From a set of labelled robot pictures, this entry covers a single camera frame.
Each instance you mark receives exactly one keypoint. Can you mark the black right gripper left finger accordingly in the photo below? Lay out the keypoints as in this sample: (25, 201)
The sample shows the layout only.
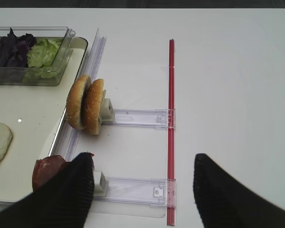
(48, 208)

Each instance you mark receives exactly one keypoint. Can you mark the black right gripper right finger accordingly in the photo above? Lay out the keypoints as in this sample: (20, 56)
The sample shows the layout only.
(224, 202)

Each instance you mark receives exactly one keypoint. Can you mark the front meat slice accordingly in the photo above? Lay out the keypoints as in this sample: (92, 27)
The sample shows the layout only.
(45, 169)

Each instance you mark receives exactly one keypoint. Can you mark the green lettuce in container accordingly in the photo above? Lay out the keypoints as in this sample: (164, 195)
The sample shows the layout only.
(42, 55)

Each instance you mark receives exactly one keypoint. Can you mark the white pusher block lower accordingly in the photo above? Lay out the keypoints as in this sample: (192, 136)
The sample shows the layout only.
(101, 184)

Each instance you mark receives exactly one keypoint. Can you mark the white pusher block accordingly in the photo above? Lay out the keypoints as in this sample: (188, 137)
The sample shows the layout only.
(106, 109)
(101, 184)

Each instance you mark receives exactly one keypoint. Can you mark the right lower clear pusher track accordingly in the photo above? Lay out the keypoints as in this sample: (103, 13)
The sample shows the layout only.
(152, 192)

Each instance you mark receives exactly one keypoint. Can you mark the clear pusher track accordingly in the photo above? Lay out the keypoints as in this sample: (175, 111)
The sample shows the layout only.
(158, 119)
(152, 192)

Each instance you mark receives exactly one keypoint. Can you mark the right red strip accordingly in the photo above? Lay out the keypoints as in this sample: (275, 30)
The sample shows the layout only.
(171, 138)

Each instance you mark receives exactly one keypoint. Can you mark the cream metal tray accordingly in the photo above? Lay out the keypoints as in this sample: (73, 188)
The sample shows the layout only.
(34, 114)

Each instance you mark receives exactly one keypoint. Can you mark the white pusher block upper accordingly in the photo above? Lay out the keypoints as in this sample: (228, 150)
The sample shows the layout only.
(106, 109)

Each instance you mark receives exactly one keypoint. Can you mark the sesame bun top inner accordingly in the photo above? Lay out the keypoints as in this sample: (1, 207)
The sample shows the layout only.
(74, 101)

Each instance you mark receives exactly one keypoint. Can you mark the sesame bun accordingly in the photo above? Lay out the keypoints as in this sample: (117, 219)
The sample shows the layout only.
(91, 107)
(74, 101)

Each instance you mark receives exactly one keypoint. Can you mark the right upper clear pusher track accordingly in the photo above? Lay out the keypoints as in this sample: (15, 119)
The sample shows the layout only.
(158, 119)

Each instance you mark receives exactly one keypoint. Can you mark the sesame bun top outer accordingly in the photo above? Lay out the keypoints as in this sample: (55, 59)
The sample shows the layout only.
(91, 107)

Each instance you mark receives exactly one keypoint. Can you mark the clear plastic salad container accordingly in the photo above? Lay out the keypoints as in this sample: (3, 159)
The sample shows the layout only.
(16, 75)

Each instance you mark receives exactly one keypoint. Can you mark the purple cabbage shreds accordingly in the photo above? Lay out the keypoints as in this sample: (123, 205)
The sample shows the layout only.
(14, 50)

